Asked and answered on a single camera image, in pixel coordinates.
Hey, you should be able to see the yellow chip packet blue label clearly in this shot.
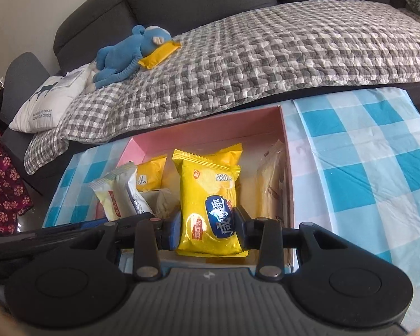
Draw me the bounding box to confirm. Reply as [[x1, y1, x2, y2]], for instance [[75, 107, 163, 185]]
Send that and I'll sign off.
[[171, 149, 249, 257]]

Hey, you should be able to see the dark grey sofa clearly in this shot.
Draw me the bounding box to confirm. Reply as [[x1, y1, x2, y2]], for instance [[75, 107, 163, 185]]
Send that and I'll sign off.
[[0, 0, 420, 197]]

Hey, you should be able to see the clear packet with cream cake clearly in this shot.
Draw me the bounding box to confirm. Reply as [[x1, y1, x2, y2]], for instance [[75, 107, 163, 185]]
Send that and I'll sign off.
[[255, 139, 291, 225]]

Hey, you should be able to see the grey checked quilted blanket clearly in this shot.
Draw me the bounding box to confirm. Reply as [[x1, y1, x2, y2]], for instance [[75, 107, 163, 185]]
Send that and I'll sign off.
[[24, 0, 420, 176]]

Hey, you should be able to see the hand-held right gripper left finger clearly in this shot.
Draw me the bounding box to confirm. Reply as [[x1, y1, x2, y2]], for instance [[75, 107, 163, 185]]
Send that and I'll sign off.
[[91, 212, 183, 282]]

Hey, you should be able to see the yellow packet beside plush toy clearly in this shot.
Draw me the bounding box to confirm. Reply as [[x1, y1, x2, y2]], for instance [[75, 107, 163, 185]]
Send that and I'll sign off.
[[138, 40, 183, 70]]

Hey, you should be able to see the white printed pillow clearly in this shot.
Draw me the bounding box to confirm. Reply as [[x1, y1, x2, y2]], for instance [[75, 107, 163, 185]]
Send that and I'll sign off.
[[9, 64, 99, 134]]

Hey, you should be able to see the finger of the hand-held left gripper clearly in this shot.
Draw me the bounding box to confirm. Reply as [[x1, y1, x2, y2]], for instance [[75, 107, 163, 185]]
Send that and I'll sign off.
[[107, 212, 155, 233]]

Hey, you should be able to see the pink-lined cardboard box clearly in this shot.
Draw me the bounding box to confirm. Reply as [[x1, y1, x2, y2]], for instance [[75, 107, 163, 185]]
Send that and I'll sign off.
[[94, 104, 298, 277]]

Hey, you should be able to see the dark red floral cloth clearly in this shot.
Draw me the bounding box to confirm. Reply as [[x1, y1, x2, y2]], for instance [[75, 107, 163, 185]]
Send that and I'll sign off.
[[0, 119, 34, 235]]

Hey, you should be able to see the white snack packet grey print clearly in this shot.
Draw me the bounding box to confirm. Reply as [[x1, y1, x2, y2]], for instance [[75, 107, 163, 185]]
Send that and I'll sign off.
[[88, 162, 155, 222]]

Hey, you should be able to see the blue plush toy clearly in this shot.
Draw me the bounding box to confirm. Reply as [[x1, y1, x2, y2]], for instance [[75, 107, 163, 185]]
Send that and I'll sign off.
[[87, 24, 172, 88]]

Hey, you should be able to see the small golden yellow snack packet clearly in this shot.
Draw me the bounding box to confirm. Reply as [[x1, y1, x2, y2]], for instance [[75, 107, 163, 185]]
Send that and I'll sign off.
[[136, 156, 168, 192]]

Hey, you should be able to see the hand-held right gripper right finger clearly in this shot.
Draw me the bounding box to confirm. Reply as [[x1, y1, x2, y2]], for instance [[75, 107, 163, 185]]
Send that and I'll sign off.
[[233, 206, 331, 282]]

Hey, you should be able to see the blue checked tablecloth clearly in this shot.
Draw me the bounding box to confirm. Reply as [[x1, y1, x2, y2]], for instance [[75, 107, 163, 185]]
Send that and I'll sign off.
[[42, 87, 420, 288]]

